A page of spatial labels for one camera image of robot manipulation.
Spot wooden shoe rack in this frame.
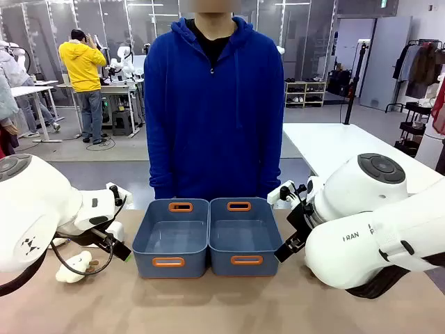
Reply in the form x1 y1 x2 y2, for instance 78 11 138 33
284 80 328 109

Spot black utility cart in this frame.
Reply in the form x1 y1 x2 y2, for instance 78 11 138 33
394 101 434 158

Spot bystander in blue jeans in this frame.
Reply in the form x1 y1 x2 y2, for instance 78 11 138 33
0 40 62 139

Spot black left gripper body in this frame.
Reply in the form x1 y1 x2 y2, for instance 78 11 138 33
74 228 116 250

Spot thick black left arm hose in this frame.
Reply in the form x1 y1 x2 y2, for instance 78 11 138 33
0 252 48 298

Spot thick black right arm hose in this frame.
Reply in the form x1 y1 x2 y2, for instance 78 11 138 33
345 263 424 301

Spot clothes rack with coats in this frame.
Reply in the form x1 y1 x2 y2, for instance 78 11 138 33
385 38 445 114

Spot person's left forearm blue sleeve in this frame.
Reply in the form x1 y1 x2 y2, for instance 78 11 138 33
256 138 282 196

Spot blue basket orange handles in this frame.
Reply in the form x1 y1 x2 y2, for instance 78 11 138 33
207 196 284 278
131 198 211 280

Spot black tripod stand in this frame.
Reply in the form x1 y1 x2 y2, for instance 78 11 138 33
343 40 371 127

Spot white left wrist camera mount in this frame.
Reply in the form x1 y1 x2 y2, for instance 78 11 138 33
105 182 134 207

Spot person in blue hoodie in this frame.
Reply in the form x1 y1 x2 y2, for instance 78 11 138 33
143 0 286 201

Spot thin black left gripper cable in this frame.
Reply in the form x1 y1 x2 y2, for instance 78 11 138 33
51 234 116 277

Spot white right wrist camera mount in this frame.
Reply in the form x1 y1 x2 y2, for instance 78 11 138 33
266 180 297 210

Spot white plush with brown spots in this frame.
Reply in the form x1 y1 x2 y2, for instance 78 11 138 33
55 250 99 284

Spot large white table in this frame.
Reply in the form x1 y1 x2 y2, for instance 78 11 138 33
282 122 445 196

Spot person in yellow hoodie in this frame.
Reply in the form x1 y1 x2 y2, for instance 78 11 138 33
58 29 108 145

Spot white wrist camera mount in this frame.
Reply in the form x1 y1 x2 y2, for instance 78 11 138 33
105 182 134 207
266 180 297 210

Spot black bags pile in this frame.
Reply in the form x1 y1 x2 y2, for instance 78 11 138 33
327 68 355 98

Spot white workbench with equipment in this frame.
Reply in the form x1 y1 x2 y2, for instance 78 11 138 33
56 79 146 138

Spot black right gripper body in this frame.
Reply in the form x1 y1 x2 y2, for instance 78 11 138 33
285 200 316 249

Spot white desk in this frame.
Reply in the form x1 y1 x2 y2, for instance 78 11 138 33
10 79 65 144

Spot thick black arm hose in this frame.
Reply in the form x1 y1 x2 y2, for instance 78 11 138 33
345 263 424 301
0 252 48 298

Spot red hanging garment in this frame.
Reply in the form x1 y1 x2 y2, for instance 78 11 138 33
430 74 445 137

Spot grey plastic stool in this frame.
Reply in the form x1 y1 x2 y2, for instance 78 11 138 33
111 110 135 137

